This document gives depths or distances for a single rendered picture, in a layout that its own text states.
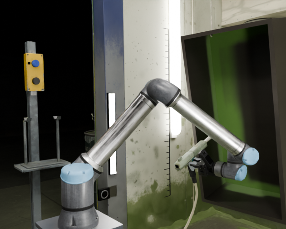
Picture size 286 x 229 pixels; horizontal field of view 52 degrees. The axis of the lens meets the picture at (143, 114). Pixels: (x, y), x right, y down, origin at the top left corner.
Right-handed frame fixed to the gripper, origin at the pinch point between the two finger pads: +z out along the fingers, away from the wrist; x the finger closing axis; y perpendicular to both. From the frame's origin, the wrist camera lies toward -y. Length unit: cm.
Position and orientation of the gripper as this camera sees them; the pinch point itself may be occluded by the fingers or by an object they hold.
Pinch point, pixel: (188, 160)
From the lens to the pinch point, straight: 193.1
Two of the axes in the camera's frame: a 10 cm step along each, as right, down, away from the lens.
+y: 2.7, 9.0, 3.4
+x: 6.3, -4.4, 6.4
